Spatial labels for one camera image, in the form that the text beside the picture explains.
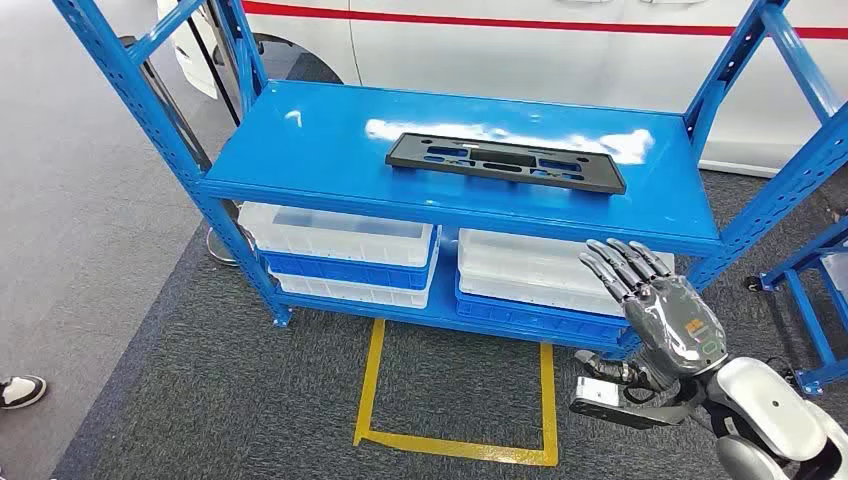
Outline blue metal shelf rack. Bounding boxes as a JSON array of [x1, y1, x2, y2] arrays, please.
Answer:
[[52, 0, 848, 359], [745, 211, 848, 397]]

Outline yellow floor tape square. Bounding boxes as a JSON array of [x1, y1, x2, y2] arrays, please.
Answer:
[[352, 319, 560, 468]]

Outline white car with red stripe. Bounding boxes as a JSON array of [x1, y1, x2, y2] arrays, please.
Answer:
[[156, 0, 848, 179]]

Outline metal stanchion post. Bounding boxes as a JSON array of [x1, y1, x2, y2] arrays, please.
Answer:
[[119, 34, 258, 268], [187, 18, 242, 127]]

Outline person's shoe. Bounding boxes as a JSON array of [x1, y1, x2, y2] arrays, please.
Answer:
[[0, 374, 48, 411]]

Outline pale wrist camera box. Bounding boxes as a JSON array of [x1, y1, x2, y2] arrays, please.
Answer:
[[573, 377, 621, 407]]

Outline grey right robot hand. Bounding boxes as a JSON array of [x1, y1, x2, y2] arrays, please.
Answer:
[[573, 238, 730, 392]]

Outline black plastic plate bracket part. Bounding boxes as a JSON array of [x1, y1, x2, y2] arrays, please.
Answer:
[[385, 132, 627, 195]]

